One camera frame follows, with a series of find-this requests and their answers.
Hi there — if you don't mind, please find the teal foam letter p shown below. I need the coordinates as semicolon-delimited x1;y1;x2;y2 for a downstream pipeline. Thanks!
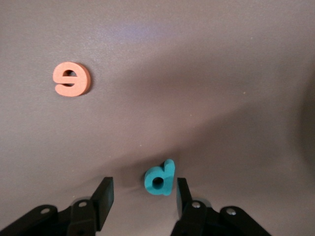
144;159;176;197

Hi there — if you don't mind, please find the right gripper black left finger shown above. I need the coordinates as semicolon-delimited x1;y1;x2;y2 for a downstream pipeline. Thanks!
0;176;115;236

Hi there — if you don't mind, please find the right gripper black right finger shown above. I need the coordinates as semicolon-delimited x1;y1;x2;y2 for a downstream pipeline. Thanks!
171;177;271;236

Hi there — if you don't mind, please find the orange foam letter e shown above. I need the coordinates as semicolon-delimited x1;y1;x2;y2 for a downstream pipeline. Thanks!
52;61;91;97

